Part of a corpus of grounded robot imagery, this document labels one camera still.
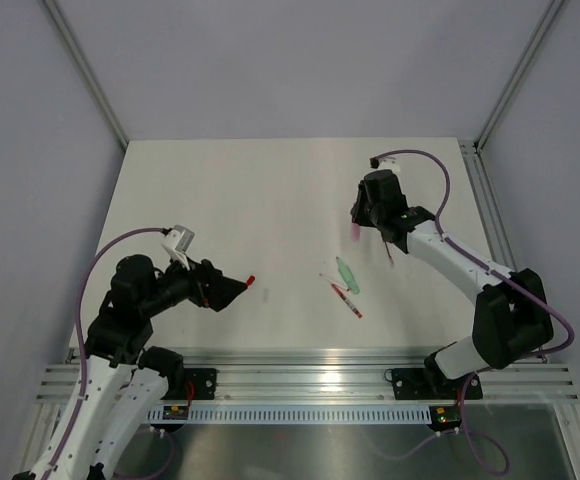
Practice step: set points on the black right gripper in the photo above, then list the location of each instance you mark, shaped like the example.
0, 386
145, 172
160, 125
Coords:
356, 212

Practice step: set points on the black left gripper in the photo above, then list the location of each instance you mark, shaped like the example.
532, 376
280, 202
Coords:
205, 281

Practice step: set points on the red grip gel pen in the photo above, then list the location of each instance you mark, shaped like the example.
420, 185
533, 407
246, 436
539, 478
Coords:
389, 255

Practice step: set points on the red ink clear pen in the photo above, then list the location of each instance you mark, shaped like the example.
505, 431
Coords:
346, 301

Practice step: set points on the thin white red marker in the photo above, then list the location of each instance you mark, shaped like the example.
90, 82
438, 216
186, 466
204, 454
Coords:
334, 282

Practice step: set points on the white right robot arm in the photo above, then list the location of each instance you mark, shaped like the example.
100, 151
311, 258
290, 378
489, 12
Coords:
509, 320

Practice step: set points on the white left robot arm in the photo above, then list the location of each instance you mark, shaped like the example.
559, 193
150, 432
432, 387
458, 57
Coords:
121, 378

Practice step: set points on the green highlighter pen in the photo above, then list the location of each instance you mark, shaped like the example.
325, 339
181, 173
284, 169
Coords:
347, 276

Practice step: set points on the left circuit board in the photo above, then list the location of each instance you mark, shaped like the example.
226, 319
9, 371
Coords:
175, 413

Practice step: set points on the circuit board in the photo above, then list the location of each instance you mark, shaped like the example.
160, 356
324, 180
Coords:
175, 413
445, 417

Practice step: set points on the right circuit board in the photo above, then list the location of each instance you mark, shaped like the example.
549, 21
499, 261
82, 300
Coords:
445, 417

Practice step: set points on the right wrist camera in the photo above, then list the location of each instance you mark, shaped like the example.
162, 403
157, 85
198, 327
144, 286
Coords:
385, 162

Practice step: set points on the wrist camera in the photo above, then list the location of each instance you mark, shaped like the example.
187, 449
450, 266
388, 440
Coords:
385, 162
176, 243

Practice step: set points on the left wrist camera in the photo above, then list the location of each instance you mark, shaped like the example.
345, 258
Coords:
176, 243

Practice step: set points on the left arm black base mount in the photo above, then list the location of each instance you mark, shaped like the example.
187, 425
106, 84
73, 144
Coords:
196, 383

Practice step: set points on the white slotted cable duct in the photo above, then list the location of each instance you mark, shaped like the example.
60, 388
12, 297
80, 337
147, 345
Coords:
300, 415

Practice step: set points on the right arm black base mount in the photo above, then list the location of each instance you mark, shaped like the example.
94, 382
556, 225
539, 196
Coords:
416, 384

